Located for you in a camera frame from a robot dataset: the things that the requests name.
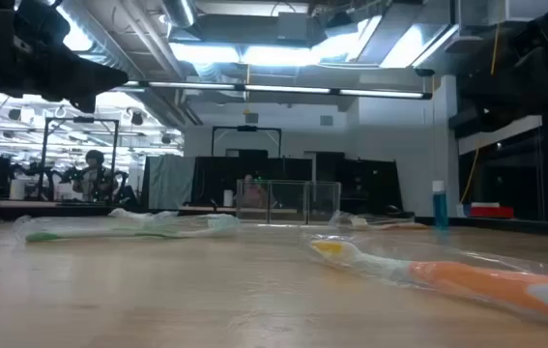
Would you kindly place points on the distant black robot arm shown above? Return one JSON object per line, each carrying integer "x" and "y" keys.
{"x": 32, "y": 170}

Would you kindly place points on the black cabinet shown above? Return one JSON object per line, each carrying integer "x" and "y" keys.
{"x": 365, "y": 183}

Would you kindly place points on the grey ceiling unit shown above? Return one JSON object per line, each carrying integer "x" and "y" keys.
{"x": 293, "y": 26}

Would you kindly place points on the blue bottle with white cap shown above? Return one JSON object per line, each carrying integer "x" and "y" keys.
{"x": 441, "y": 208}

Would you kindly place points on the black aluminium table frame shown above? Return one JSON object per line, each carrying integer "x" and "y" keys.
{"x": 520, "y": 227}

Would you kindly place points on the white cylindrical bin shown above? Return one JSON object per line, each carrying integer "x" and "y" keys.
{"x": 17, "y": 189}

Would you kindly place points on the white flat box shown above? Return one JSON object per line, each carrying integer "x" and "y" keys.
{"x": 485, "y": 204}

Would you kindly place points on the black gantry frame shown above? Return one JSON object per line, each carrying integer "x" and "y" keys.
{"x": 247, "y": 128}
{"x": 82, "y": 119}

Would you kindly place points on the red box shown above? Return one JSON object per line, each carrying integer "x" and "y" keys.
{"x": 491, "y": 212}

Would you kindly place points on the orange toothbrush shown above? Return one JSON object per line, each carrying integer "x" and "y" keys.
{"x": 399, "y": 225}
{"x": 471, "y": 282}

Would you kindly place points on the grey hanging cloth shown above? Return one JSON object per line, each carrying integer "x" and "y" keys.
{"x": 169, "y": 181}

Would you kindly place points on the clear acrylic organizer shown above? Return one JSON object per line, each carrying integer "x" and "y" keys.
{"x": 306, "y": 203}

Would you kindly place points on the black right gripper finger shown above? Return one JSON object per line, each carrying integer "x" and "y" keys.
{"x": 471, "y": 122}

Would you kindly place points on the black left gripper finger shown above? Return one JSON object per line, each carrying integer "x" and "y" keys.
{"x": 92, "y": 77}
{"x": 82, "y": 104}

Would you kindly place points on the black partition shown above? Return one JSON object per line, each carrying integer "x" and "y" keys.
{"x": 215, "y": 179}

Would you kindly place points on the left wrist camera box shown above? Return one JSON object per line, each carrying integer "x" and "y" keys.
{"x": 41, "y": 21}

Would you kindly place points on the grey wall vent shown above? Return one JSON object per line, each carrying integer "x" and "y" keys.
{"x": 326, "y": 120}
{"x": 251, "y": 117}

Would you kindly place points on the black hanging spotlight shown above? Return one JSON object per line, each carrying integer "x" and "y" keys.
{"x": 136, "y": 117}

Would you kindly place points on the white paper roll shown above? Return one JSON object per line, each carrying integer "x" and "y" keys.
{"x": 228, "y": 198}

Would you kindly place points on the white ceiling vent box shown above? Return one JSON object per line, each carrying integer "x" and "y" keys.
{"x": 505, "y": 9}

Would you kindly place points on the black dome object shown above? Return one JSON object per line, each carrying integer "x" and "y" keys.
{"x": 392, "y": 209}

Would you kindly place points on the person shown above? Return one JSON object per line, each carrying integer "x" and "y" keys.
{"x": 254, "y": 195}
{"x": 95, "y": 181}

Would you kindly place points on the black ceiling camera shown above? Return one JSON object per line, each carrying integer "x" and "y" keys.
{"x": 424, "y": 72}

